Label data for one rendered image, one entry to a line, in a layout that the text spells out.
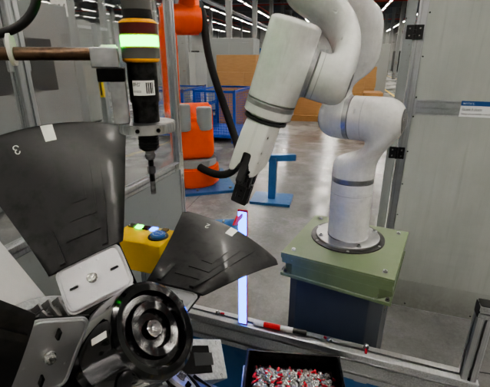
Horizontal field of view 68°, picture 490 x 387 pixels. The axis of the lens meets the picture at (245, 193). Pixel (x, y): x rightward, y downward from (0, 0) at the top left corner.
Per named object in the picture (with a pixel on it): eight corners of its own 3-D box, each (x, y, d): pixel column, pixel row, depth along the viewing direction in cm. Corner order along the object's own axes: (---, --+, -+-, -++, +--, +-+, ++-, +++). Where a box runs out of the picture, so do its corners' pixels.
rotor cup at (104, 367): (95, 448, 44) (161, 425, 38) (18, 356, 43) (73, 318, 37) (160, 360, 57) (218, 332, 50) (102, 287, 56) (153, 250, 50)
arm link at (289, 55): (300, 105, 66) (253, 89, 66) (328, 28, 60) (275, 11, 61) (298, 114, 58) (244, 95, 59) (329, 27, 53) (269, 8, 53)
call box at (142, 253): (113, 270, 102) (107, 236, 98) (134, 253, 111) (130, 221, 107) (162, 281, 97) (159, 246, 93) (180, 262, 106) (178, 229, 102)
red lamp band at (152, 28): (117, 33, 40) (117, 21, 39) (120, 35, 44) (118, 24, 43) (159, 34, 41) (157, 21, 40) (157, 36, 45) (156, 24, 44)
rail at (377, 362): (134, 319, 110) (130, 298, 108) (141, 312, 114) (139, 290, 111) (471, 412, 82) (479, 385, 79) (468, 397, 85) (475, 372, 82)
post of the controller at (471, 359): (460, 379, 80) (481, 305, 74) (458, 368, 83) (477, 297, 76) (475, 383, 79) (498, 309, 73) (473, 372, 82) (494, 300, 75)
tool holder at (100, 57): (98, 138, 42) (85, 46, 38) (104, 127, 48) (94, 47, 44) (178, 134, 44) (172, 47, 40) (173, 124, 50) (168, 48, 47)
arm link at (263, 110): (258, 90, 67) (253, 106, 69) (241, 94, 60) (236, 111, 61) (299, 106, 66) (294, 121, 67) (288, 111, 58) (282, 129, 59)
